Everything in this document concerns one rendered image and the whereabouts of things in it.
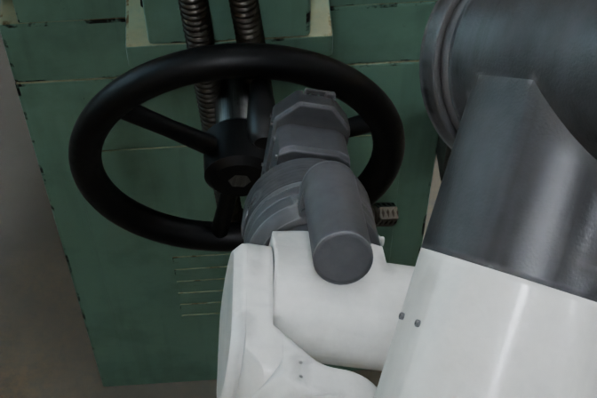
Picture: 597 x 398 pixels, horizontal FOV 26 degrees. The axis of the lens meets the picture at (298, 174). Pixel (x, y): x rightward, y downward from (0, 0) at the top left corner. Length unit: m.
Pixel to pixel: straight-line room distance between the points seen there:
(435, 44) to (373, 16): 0.70
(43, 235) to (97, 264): 0.46
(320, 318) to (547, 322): 0.27
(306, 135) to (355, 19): 0.37
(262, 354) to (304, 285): 0.07
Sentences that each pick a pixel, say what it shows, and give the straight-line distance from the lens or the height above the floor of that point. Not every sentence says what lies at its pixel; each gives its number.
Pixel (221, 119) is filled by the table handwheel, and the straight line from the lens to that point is 1.13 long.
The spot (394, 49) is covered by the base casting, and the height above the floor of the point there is 0.73.
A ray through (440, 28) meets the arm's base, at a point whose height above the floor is 1.31.
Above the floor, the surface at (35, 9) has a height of 0.82.
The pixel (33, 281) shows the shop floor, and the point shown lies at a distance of 2.03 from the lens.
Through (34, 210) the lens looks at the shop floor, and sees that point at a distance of 2.09.
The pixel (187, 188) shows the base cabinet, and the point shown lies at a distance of 1.47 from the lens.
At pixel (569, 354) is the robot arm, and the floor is 1.28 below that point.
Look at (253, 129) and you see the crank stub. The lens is 0.99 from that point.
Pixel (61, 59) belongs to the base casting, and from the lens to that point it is 1.29.
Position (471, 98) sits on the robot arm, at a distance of 0.53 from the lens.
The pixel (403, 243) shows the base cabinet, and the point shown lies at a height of 0.35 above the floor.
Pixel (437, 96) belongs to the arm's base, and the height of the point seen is 1.29.
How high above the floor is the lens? 1.73
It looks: 56 degrees down
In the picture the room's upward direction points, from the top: straight up
